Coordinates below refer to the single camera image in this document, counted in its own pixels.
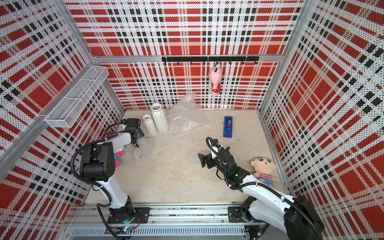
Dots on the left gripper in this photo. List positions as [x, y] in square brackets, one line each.
[140, 132]

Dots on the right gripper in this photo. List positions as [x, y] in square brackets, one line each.
[210, 158]

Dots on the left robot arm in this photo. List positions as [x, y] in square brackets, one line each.
[95, 164]

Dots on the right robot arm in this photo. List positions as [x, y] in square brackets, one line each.
[295, 216]

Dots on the crumpled bubble wrap pile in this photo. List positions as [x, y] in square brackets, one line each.
[186, 115]

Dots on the short white ribbed vase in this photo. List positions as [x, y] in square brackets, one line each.
[150, 125]

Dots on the blue box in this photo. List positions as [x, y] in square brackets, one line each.
[228, 127]

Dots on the tall white ribbed vase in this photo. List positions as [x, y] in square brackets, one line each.
[159, 118]

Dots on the owl plush toy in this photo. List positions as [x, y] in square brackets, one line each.
[117, 156]

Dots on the doll head plush toy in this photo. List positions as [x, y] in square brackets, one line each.
[264, 168]

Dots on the pink hanging plush toy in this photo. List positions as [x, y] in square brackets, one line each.
[215, 77]

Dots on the clear wall shelf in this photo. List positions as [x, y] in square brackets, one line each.
[67, 111]

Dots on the black hook rail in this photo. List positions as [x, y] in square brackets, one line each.
[211, 59]

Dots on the metal base rail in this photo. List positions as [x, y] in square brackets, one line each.
[200, 221]

